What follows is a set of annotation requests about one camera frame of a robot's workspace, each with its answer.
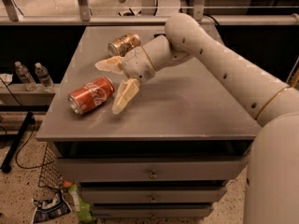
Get red coke can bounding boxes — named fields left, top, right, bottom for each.
left=68, top=77, right=115, bottom=115

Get top drawer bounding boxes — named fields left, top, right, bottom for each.
left=58, top=156, right=248, bottom=182

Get bottom drawer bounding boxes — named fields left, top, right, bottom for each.
left=92, top=204, right=213, bottom=218

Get black floor cable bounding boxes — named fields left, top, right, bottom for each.
left=0, top=77, right=55, bottom=170

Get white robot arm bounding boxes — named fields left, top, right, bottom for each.
left=95, top=13, right=299, bottom=224

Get black stand leg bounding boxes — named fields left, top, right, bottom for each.
left=1, top=112, right=35, bottom=174

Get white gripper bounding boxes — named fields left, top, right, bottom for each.
left=95, top=47, right=155, bottom=114

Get drawer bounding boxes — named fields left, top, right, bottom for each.
left=79, top=187, right=227, bottom=204
left=58, top=156, right=248, bottom=182
left=92, top=204, right=213, bottom=218

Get green plastic bottle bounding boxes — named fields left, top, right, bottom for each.
left=68, top=184, right=95, bottom=224

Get left water bottle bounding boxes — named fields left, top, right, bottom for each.
left=15, top=62, right=37, bottom=91

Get water bottle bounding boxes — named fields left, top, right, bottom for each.
left=15, top=62, right=37, bottom=91
left=36, top=63, right=55, bottom=92

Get crumpled chip bag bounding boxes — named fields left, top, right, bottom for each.
left=32, top=190, right=71, bottom=224

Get middle drawer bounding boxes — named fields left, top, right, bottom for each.
left=79, top=187, right=227, bottom=204

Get wire mesh basket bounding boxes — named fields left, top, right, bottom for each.
left=38, top=145, right=63, bottom=189

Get grey drawer cabinet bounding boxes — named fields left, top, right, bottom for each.
left=36, top=27, right=260, bottom=207

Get right water bottle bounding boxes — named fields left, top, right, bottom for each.
left=36, top=63, right=55, bottom=92

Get metal railing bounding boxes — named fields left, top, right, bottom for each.
left=1, top=0, right=298, bottom=25

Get orange soda can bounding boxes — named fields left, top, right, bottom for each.
left=107, top=33, right=141, bottom=57

